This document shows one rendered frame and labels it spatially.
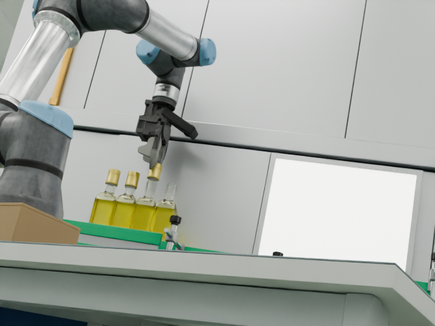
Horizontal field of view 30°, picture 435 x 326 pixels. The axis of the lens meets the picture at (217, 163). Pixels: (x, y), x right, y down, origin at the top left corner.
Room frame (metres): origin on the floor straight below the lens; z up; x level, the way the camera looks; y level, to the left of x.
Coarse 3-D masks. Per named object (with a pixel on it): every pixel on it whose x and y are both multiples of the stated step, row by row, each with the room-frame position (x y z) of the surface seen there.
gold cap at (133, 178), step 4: (128, 172) 2.16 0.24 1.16; (132, 172) 2.15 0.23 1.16; (136, 172) 2.15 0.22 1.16; (128, 176) 2.15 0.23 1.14; (132, 176) 2.15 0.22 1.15; (136, 176) 2.15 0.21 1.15; (128, 180) 2.15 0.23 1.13; (132, 180) 2.15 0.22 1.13; (136, 180) 2.15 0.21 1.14; (128, 184) 2.15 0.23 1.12; (132, 184) 2.15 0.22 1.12; (136, 184) 2.15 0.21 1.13; (136, 188) 2.17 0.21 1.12
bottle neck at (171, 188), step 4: (168, 184) 2.12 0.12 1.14; (172, 184) 2.12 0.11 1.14; (168, 188) 2.12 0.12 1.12; (172, 188) 2.12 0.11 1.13; (176, 188) 2.13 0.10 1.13; (168, 192) 2.12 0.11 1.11; (172, 192) 2.12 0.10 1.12; (164, 196) 2.13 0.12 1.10; (168, 196) 2.12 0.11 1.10; (172, 196) 2.12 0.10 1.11; (172, 200) 2.13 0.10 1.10
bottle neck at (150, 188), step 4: (148, 180) 2.14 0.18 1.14; (152, 180) 2.13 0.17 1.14; (148, 184) 2.14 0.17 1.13; (152, 184) 2.14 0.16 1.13; (156, 184) 2.14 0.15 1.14; (148, 188) 2.13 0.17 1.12; (152, 188) 2.14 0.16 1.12; (144, 192) 2.14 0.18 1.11; (148, 192) 2.13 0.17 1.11; (152, 192) 2.14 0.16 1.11; (148, 196) 2.13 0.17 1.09; (152, 196) 2.14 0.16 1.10
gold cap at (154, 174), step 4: (156, 164) 2.13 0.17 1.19; (160, 164) 2.14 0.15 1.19; (152, 168) 2.13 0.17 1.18; (156, 168) 2.13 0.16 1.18; (160, 168) 2.14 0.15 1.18; (148, 172) 2.14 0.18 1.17; (152, 172) 2.13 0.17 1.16; (156, 172) 2.13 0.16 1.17; (160, 172) 2.14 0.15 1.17; (148, 176) 2.14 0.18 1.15; (152, 176) 2.13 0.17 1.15; (156, 176) 2.13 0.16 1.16; (156, 180) 2.16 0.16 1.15
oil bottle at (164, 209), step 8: (160, 200) 2.12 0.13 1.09; (168, 200) 2.12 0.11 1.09; (160, 208) 2.11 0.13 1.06; (168, 208) 2.10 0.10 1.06; (176, 208) 2.13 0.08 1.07; (152, 216) 2.12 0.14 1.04; (160, 216) 2.11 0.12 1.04; (168, 216) 2.10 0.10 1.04; (152, 224) 2.11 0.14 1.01; (160, 224) 2.11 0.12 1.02; (168, 224) 2.10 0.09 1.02; (160, 232) 2.11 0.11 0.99
